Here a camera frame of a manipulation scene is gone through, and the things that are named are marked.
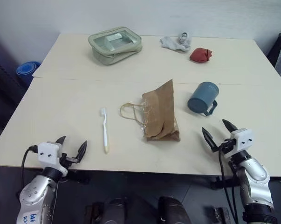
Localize brown paper bag with strings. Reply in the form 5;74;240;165
120;79;181;142

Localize black under-table bracket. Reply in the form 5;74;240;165
209;176;241;190

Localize grey rolled socks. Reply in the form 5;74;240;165
159;36;191;53

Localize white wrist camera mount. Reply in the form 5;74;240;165
223;127;254;155
37;141;69;177

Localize white toothbrush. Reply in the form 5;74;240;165
99;107;111;154

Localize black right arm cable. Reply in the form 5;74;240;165
218;144;239;224

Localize blue plastic cup with handle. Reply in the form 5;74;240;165
186;81;219;117

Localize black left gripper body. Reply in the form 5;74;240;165
59;153;80;169

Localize green clear-top toiletry bag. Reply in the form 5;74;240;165
88;26;144;66

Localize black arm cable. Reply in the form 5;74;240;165
21;145;39;187
218;144;239;224

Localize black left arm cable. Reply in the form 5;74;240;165
21;145;39;187

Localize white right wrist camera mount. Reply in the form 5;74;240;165
223;127;254;155

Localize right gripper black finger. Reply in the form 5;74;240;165
221;119;238;134
201;127;218;153

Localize blue rolled mat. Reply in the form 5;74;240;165
16;61;42;90

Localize dark rounded robot leg shape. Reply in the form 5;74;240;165
157;196;190;224
103;197;130;224

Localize rolled grey sock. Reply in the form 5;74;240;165
177;31;193;45

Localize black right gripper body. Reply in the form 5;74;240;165
216;138;236;154

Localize dark furniture beside table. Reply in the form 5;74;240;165
0;57;27;110

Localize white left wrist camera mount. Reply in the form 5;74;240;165
37;141;69;177

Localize red cloth pouch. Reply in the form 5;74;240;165
189;47;213;63

